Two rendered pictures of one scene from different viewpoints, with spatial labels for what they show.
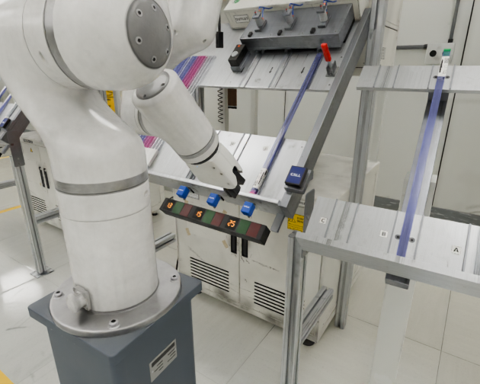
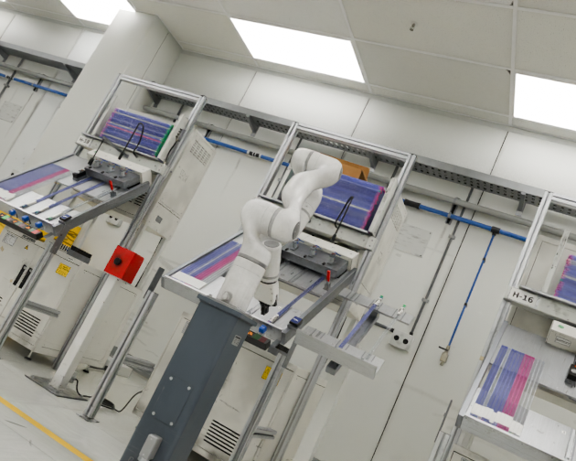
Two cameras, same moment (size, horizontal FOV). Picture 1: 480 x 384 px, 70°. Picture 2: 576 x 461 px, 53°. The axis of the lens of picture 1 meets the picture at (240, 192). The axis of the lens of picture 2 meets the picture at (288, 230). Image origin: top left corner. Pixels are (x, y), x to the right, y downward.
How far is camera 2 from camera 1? 1.77 m
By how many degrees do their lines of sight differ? 32
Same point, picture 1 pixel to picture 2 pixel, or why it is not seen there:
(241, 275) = not seen: hidden behind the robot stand
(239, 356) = not seen: outside the picture
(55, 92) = (255, 230)
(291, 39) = (310, 262)
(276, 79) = (293, 279)
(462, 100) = (410, 386)
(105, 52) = (287, 229)
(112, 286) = (241, 296)
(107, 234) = (251, 277)
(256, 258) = (224, 398)
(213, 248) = not seen: hidden behind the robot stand
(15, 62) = (253, 218)
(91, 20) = (288, 221)
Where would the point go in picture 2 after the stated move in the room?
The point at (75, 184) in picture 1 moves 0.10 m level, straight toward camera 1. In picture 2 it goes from (252, 257) to (268, 262)
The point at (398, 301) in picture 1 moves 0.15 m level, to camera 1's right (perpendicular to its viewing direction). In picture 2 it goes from (325, 408) to (356, 423)
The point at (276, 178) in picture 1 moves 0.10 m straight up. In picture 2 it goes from (282, 322) to (292, 301)
